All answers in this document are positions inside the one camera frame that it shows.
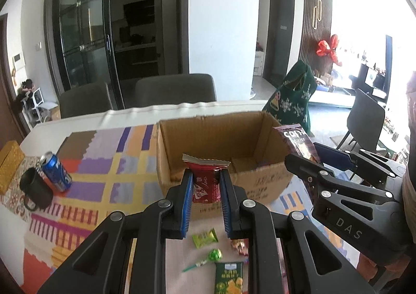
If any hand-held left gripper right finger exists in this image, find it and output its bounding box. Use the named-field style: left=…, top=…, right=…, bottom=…
left=219, top=169, right=376, bottom=294

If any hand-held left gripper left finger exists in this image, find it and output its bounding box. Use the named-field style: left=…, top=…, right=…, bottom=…
left=37, top=169, right=196, bottom=294

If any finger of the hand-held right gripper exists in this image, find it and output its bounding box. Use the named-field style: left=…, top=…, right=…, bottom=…
left=284, top=154, right=401, bottom=205
left=313, top=142, right=407, bottom=189

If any red snack packet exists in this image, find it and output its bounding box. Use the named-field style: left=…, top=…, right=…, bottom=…
left=182, top=154, right=231, bottom=204

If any dark coffee packet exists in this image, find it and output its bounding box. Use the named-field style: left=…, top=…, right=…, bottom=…
left=273, top=123, right=323, bottom=205

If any light green candy packet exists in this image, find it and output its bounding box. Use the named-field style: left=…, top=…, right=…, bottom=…
left=192, top=228, right=219, bottom=248

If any red foil candy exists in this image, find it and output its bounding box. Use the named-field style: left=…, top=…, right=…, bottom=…
left=230, top=238, right=250, bottom=256

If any cardboard box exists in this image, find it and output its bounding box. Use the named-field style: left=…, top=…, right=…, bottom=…
left=156, top=111, right=295, bottom=220

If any person's right forearm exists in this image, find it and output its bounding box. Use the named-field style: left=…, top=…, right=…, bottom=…
left=401, top=167, right=416, bottom=251

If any person's right hand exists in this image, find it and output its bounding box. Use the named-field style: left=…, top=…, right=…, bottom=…
left=357, top=252, right=403, bottom=285

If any black chair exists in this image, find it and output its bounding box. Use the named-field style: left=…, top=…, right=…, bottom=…
left=336, top=88, right=387, bottom=152

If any green lollipop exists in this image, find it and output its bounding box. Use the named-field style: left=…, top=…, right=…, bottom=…
left=182, top=249, right=223, bottom=273

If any dark green snack packet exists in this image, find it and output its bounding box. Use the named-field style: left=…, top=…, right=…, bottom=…
left=214, top=262, right=244, bottom=294

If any colourful checked tablecloth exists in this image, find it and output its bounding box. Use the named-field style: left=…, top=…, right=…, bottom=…
left=24, top=123, right=358, bottom=294

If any red bow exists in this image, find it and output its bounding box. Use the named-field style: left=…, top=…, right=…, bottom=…
left=317, top=34, right=341, bottom=62

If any white storage box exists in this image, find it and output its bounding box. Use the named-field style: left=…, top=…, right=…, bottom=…
left=253, top=50, right=265, bottom=77

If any grey dining chair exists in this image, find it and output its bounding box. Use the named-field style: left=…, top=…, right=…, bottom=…
left=135, top=74, right=218, bottom=109
left=58, top=82, right=114, bottom=119

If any dark interior door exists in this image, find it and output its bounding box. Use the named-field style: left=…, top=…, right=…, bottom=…
left=263, top=0, right=296, bottom=87

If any blue soda can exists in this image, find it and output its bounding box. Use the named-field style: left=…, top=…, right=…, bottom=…
left=40, top=151, right=73, bottom=192

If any black mug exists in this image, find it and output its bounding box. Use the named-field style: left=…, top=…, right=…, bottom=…
left=19, top=167, right=54, bottom=212

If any patterned table mat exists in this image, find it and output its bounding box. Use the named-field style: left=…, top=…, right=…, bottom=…
left=0, top=155, right=44, bottom=224

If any white shelf unit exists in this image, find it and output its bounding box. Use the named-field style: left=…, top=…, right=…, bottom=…
left=20, top=86, right=60, bottom=130

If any gold box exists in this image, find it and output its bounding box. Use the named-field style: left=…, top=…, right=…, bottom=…
left=0, top=141, right=26, bottom=195

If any black sliding glass door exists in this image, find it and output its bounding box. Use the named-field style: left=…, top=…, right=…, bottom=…
left=44, top=0, right=125, bottom=109

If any dark slatted wall panel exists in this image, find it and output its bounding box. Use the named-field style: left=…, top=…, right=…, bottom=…
left=298, top=0, right=334, bottom=77

